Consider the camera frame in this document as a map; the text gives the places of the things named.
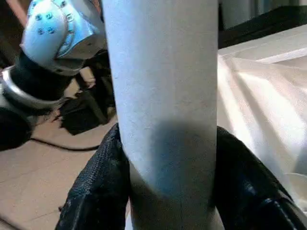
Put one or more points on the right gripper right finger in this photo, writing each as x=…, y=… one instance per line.
x=251, y=196

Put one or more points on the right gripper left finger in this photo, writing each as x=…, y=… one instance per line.
x=100, y=191

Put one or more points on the white plastic table top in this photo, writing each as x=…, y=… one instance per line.
x=263, y=95

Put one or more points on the white plastic table leg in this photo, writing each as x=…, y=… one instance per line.
x=163, y=83

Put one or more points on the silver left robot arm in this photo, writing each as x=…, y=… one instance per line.
x=52, y=36

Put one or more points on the grey curtain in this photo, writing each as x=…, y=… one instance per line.
x=239, y=12

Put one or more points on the black metal frame leg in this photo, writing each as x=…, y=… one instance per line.
x=81, y=115

